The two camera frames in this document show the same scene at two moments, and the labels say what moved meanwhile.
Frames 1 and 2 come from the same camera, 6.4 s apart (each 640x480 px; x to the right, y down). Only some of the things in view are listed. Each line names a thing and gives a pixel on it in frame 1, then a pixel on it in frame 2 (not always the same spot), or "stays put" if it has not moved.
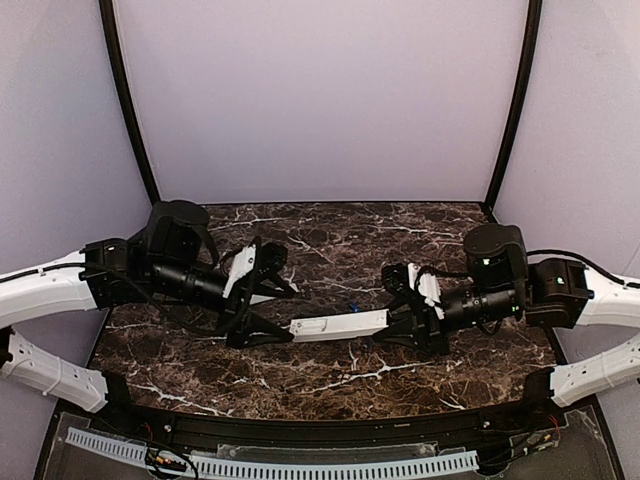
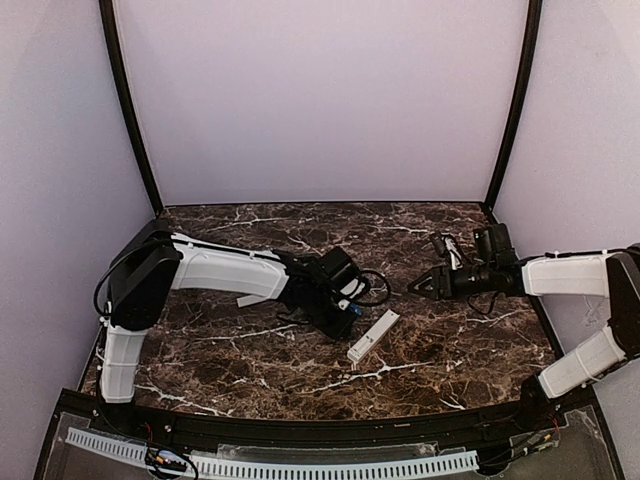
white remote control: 339,327 → 371,338
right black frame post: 532,39 stays put
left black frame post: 108,13 stays put
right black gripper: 415,310 → 442,281
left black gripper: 249,295 → 330,320
